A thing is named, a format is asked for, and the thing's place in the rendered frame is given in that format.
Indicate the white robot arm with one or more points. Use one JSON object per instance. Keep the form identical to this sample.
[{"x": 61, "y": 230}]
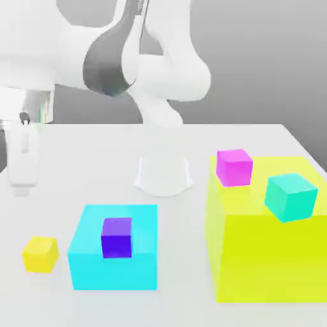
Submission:
[{"x": 163, "y": 76}]

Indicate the small teal cube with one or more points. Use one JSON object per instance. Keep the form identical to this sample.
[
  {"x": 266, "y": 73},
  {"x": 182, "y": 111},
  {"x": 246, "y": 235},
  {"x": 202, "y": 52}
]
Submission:
[{"x": 290, "y": 198}]

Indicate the large yellow-green box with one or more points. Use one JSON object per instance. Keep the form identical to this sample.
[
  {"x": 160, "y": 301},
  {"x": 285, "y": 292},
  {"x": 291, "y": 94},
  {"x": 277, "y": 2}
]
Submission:
[{"x": 268, "y": 255}]

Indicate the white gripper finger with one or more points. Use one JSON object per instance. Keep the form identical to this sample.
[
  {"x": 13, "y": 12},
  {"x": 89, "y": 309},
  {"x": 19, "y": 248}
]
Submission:
[{"x": 20, "y": 191}]

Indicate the small purple cube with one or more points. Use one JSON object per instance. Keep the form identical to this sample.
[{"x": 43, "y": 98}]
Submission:
[{"x": 116, "y": 240}]

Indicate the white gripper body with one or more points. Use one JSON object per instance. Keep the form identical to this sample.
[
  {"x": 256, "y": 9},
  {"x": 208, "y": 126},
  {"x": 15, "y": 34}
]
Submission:
[{"x": 21, "y": 163}]

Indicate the large cyan box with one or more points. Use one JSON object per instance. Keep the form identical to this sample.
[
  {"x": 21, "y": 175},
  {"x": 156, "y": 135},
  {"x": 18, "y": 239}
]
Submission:
[{"x": 115, "y": 273}]

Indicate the small yellow cube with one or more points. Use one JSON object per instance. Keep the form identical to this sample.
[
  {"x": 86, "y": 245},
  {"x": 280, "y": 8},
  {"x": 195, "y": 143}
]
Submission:
[{"x": 39, "y": 255}]

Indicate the small magenta cube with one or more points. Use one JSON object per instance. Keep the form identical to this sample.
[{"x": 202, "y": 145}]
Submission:
[{"x": 233, "y": 168}]

